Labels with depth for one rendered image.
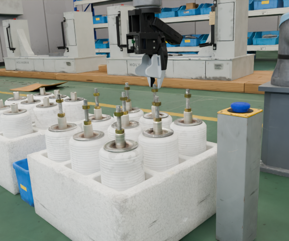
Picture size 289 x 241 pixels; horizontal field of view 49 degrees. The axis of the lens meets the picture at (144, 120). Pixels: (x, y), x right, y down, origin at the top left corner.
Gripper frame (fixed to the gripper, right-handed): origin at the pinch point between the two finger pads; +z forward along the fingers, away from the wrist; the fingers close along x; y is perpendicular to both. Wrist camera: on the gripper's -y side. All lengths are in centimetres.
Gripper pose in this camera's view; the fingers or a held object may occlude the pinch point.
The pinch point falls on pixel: (156, 82)
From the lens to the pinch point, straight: 90.3
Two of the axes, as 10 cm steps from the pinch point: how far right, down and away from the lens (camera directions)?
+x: 5.3, 1.9, -8.3
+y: -8.5, 1.7, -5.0
